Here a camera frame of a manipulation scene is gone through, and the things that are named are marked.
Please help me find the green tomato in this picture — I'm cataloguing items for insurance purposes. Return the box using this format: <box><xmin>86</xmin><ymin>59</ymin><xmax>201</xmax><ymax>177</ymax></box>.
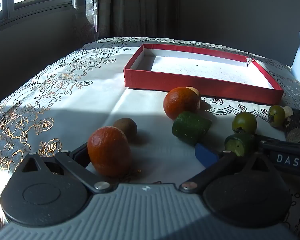
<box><xmin>232</xmin><ymin>112</ymin><xmax>257</xmax><ymax>134</ymax></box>
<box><xmin>267</xmin><ymin>104</ymin><xmax>286</xmax><ymax>128</ymax></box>

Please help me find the sheer patterned curtain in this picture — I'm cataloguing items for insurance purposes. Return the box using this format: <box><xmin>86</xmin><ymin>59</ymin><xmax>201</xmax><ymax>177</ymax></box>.
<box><xmin>71</xmin><ymin>0</ymin><xmax>100</xmax><ymax>42</ymax></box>

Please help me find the brown longan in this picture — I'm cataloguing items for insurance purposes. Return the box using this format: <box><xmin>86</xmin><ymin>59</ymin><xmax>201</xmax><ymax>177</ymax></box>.
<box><xmin>112</xmin><ymin>117</ymin><xmax>138</xmax><ymax>143</ymax></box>
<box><xmin>186</xmin><ymin>86</ymin><xmax>202</xmax><ymax>98</ymax></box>

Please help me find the red cardboard box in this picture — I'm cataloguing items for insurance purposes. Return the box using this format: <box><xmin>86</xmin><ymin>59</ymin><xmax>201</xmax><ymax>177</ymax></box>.
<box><xmin>123</xmin><ymin>43</ymin><xmax>285</xmax><ymax>105</ymax></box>

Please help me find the green cucumber piece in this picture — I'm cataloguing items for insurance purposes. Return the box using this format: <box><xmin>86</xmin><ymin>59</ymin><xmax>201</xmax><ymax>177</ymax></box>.
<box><xmin>172</xmin><ymin>111</ymin><xmax>213</xmax><ymax>147</ymax></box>
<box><xmin>224</xmin><ymin>133</ymin><xmax>256</xmax><ymax>157</ymax></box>

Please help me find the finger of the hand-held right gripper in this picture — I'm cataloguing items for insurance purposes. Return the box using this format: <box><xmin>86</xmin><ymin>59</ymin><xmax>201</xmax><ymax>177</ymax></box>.
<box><xmin>254</xmin><ymin>134</ymin><xmax>300</xmax><ymax>147</ymax></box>

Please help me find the orange mandarin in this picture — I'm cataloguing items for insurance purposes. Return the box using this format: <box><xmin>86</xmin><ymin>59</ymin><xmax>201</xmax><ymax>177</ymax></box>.
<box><xmin>163</xmin><ymin>87</ymin><xmax>201</xmax><ymax>120</ymax></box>
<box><xmin>87</xmin><ymin>126</ymin><xmax>133</xmax><ymax>177</ymax></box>

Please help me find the dark eggplant piece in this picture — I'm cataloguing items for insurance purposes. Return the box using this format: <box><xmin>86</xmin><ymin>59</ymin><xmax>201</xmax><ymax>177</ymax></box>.
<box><xmin>283</xmin><ymin>115</ymin><xmax>300</xmax><ymax>143</ymax></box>
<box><xmin>283</xmin><ymin>106</ymin><xmax>300</xmax><ymax>123</ymax></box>

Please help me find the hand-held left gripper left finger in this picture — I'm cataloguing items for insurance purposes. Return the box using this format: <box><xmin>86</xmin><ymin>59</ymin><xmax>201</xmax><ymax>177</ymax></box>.
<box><xmin>21</xmin><ymin>141</ymin><xmax>113</xmax><ymax>194</ymax></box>

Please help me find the dark brown curtain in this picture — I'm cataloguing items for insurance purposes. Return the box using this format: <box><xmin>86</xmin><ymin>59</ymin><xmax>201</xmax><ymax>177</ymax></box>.
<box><xmin>97</xmin><ymin>0</ymin><xmax>179</xmax><ymax>38</ymax></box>

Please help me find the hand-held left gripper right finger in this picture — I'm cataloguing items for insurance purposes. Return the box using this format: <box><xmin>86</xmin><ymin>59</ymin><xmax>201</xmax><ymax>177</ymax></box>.
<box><xmin>179</xmin><ymin>142</ymin><xmax>278</xmax><ymax>194</ymax></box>

